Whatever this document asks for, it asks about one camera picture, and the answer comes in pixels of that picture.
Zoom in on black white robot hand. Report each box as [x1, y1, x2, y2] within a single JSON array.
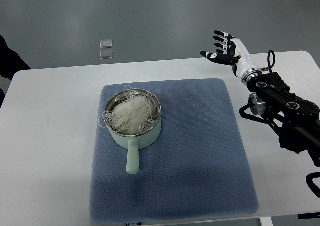
[[200, 30, 262, 84]]

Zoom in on white vermicelli bundle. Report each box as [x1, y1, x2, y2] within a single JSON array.
[[99, 85, 162, 136]]

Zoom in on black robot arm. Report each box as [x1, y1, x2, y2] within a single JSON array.
[[239, 50, 320, 167]]

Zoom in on mint green steel pot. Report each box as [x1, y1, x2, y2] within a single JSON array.
[[101, 88, 162, 175]]

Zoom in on blue textured mat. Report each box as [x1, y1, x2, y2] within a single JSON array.
[[89, 79, 259, 225]]

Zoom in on lower metal floor plate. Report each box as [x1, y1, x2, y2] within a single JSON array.
[[100, 49, 114, 60]]

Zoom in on metal floor plate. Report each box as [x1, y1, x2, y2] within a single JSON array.
[[100, 49, 114, 60], [100, 39, 113, 49]]

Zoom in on upper metal floor plate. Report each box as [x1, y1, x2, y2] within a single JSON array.
[[100, 39, 113, 49]]

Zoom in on black object at left edge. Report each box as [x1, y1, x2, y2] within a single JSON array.
[[0, 33, 32, 109]]

